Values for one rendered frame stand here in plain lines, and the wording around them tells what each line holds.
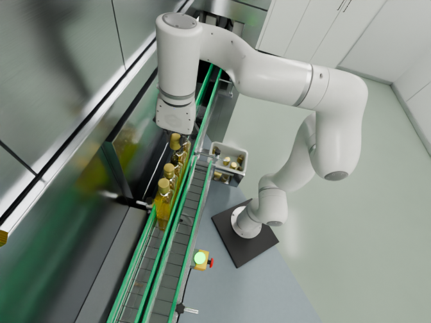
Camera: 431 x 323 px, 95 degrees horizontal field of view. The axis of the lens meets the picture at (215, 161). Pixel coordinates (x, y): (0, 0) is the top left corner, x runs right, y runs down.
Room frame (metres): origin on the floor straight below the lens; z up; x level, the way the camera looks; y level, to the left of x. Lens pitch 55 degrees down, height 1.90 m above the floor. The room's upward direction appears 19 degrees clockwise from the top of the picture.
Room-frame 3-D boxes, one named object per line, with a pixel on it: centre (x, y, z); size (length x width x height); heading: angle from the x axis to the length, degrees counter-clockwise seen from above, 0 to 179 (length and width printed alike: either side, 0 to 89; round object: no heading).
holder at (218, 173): (0.69, -0.03, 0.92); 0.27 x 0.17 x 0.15; 95
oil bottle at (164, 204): (0.26, 0.13, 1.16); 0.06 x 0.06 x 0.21; 4
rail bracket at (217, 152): (0.57, 0.03, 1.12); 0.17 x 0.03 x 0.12; 95
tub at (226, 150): (0.69, -0.06, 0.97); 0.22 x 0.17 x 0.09; 95
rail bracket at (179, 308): (-0.02, -0.07, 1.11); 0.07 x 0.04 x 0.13; 95
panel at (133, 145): (0.69, 0.30, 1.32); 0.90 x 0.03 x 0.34; 5
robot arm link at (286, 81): (0.43, 0.04, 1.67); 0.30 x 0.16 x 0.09; 101
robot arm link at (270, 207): (0.42, -0.30, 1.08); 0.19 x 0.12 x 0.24; 11
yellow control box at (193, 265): (0.15, -0.07, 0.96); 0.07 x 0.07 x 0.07; 5
